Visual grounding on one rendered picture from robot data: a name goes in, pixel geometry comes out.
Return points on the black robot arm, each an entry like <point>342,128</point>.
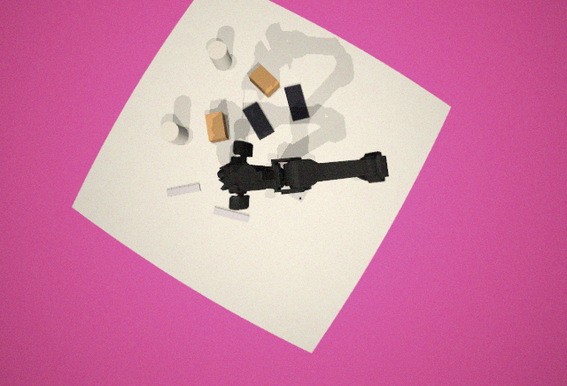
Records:
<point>300,174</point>

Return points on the black flat bar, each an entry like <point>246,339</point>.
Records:
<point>297,102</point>
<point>258,121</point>

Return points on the grey flat bar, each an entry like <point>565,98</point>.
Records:
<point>230,214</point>
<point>180,190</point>

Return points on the grey cylinder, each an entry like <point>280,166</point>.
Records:
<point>173,133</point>
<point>218,52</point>

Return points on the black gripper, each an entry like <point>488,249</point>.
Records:
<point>244,149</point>

